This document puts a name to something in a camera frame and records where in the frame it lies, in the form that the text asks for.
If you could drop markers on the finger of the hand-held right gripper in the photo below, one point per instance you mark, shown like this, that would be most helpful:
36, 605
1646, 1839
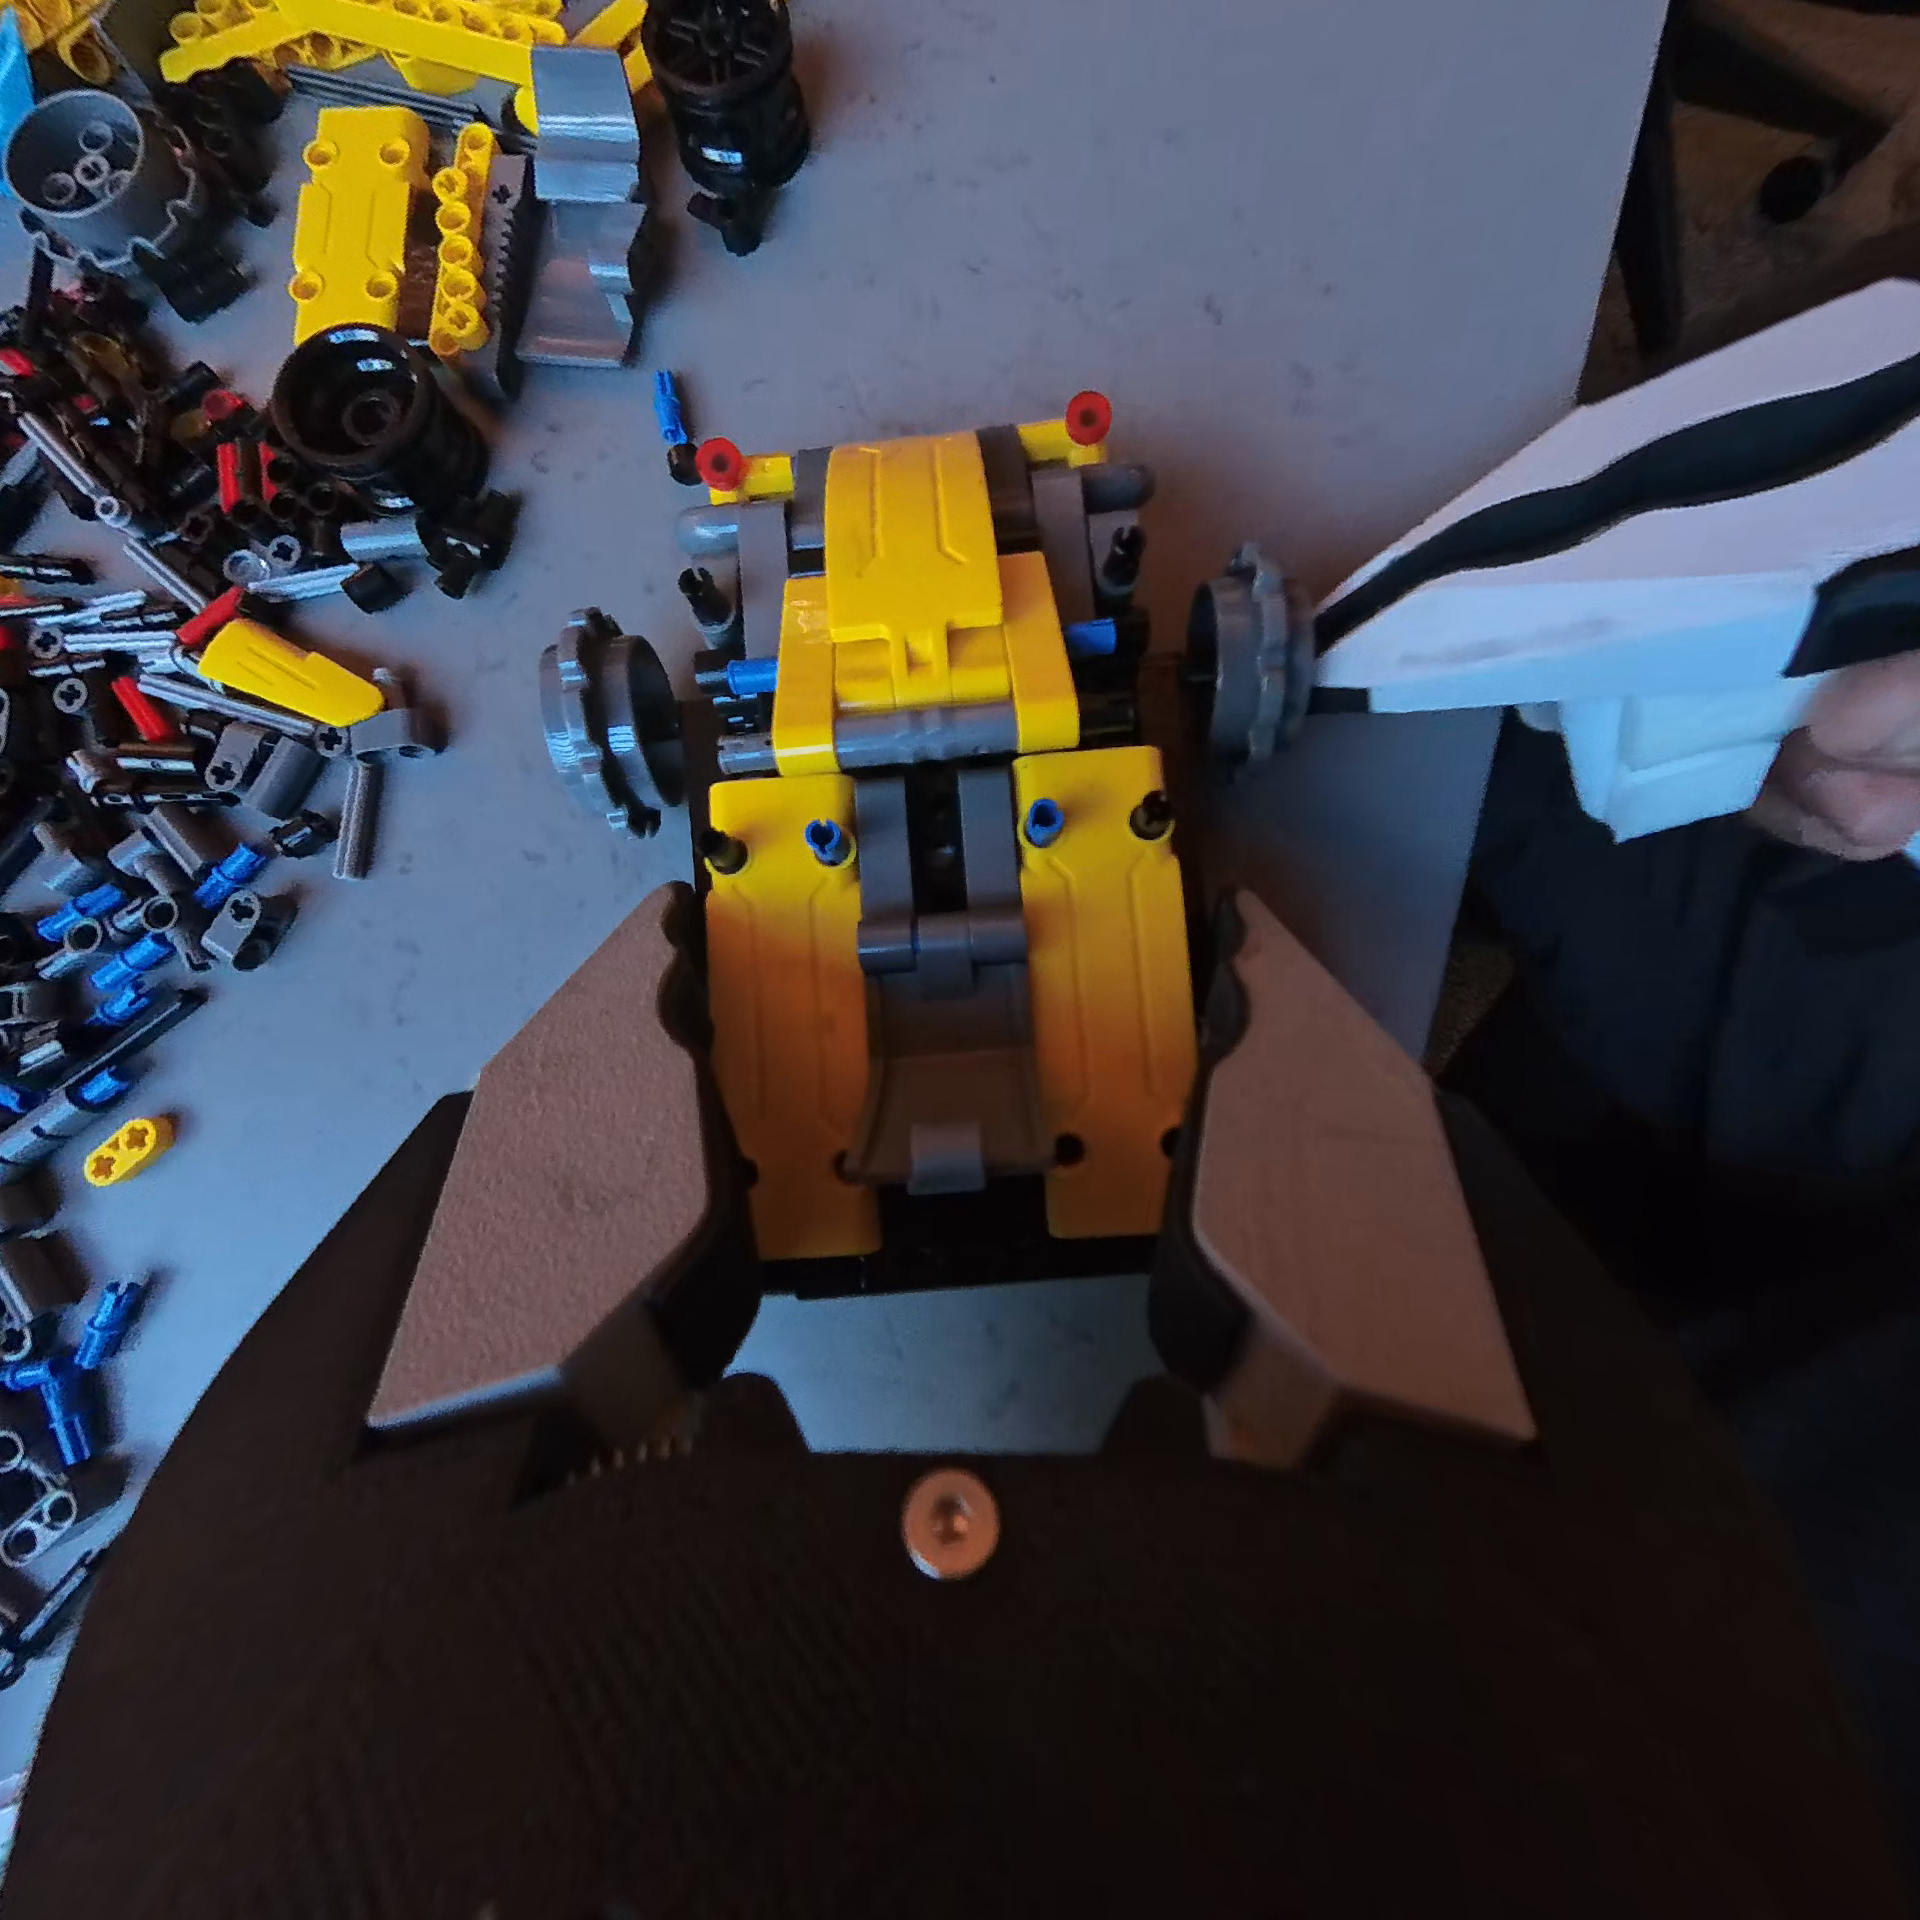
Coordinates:
1697, 407
1574, 630

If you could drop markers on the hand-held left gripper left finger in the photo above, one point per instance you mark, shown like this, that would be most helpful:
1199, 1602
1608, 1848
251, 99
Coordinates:
564, 1171

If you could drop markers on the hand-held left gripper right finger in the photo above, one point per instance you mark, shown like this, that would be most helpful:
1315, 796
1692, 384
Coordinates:
1326, 1198

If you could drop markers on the yellow toy brick car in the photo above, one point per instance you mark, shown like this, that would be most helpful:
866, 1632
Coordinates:
917, 586

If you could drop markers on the small yellow link piece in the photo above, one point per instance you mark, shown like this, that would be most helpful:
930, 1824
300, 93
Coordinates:
129, 1152

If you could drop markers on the person's right hand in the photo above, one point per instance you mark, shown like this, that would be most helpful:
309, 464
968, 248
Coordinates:
1860, 771

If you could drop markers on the yellow curved panel piece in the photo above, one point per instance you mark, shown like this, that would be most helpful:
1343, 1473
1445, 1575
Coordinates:
292, 668

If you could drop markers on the pile of small brick parts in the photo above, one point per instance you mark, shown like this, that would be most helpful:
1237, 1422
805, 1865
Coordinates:
152, 750

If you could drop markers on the blue connector pin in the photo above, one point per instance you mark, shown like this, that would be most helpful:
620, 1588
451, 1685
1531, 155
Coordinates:
666, 407

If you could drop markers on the black toy tyre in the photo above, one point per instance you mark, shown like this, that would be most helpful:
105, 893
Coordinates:
368, 407

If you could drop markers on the yellow holed beam piece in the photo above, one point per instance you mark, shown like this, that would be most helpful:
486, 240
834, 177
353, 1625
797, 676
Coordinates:
465, 240

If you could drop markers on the yellow rectangular panel piece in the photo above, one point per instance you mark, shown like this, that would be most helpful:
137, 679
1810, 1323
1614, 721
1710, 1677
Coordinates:
353, 225

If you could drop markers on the black spoked toy wheel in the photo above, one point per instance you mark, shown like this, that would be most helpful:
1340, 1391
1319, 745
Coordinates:
735, 83

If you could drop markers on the grey curved panel piece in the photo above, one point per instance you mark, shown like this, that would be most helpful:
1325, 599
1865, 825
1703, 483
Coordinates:
586, 135

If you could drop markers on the grey wheel hub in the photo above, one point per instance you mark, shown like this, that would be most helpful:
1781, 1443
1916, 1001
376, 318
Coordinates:
82, 164

